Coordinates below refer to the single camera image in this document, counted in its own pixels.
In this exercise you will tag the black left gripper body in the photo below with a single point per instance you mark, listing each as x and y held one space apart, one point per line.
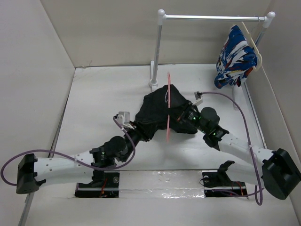
137 134

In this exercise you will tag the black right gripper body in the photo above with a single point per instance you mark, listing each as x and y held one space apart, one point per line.
190 115

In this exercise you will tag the black trousers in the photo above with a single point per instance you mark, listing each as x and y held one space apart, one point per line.
154 111

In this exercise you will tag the pink plastic hanger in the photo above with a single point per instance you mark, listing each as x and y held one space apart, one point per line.
169 105

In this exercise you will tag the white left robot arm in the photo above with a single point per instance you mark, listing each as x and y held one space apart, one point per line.
88 167

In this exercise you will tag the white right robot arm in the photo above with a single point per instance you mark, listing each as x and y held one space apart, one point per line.
274 171

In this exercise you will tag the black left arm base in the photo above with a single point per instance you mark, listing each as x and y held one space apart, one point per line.
109 188

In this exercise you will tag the cream plastic hanger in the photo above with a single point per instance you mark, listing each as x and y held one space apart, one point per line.
252 44

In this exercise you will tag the blue patterned garment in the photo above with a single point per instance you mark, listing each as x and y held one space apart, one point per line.
236 60

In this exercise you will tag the white metal clothes rack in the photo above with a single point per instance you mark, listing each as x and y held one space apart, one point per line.
197 39

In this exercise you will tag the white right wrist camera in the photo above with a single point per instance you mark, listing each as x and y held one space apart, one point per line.
198 97

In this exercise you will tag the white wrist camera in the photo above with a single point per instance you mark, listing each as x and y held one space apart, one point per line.
198 97
123 119

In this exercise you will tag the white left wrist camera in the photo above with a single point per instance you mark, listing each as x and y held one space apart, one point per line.
123 119

